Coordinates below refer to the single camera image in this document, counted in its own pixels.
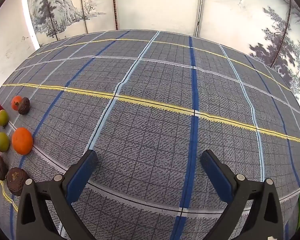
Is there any dark brown wrinkled fruit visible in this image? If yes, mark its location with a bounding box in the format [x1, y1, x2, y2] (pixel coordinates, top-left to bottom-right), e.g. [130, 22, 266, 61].
[17, 97, 30, 115]

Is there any green round fruit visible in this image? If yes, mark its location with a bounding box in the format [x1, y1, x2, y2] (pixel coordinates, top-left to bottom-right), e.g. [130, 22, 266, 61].
[0, 109, 9, 127]
[0, 132, 10, 152]

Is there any large orange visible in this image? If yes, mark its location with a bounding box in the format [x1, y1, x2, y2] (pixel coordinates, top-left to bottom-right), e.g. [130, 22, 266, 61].
[12, 127, 34, 155]

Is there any dark brown round fruit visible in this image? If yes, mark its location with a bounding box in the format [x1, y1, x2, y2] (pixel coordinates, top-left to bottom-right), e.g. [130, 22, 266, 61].
[6, 167, 29, 196]

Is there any small orange persimmon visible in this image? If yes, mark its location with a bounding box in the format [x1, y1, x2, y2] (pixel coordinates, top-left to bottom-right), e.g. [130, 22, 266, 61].
[11, 96, 23, 111]

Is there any painted folding screen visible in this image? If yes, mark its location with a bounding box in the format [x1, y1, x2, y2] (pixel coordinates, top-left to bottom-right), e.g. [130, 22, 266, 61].
[21, 0, 300, 105]

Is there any dark brown oblong fruit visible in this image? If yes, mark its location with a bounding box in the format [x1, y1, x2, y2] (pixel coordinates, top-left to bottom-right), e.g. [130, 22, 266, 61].
[0, 156, 9, 181]

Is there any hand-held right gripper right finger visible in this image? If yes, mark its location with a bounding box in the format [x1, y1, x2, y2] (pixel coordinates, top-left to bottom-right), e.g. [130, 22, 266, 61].
[199, 149, 283, 240]

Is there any grey plaid blanket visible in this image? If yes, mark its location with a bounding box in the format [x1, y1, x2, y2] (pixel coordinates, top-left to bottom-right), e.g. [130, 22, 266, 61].
[0, 29, 300, 240]

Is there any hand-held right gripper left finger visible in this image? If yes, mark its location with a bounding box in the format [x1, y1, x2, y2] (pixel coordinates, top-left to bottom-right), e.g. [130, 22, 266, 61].
[16, 149, 98, 240]

